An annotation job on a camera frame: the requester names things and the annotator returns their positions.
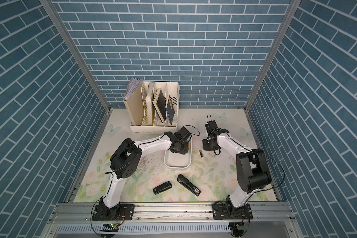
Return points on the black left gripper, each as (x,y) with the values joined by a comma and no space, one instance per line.
(185,150)

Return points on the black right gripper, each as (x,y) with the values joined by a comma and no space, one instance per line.
(206,147)

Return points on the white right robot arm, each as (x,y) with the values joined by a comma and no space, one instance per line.
(252,169)

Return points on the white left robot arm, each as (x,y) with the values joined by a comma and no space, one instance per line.
(126,158)

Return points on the white plastic storage tray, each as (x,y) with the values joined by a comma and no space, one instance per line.
(178,161)

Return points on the dark small notebook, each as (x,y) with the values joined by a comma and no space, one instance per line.
(170,110)

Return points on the beige file organizer rack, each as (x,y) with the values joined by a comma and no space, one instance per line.
(141,110)

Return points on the large black stapler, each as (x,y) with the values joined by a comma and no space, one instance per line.
(188,185)

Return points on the black framed tablet board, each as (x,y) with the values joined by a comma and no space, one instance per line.
(160,105)

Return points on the small black stapler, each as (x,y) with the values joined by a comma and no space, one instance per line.
(162,187)

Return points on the purple paper stack folder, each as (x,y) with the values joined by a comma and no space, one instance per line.
(132,86)

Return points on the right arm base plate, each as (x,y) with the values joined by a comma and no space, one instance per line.
(223,211)

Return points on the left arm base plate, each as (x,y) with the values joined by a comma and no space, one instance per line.
(112,211)

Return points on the aluminium front rail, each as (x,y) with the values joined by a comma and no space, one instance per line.
(82,213)

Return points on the white ribbed cable duct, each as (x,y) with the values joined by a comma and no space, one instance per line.
(146,228)

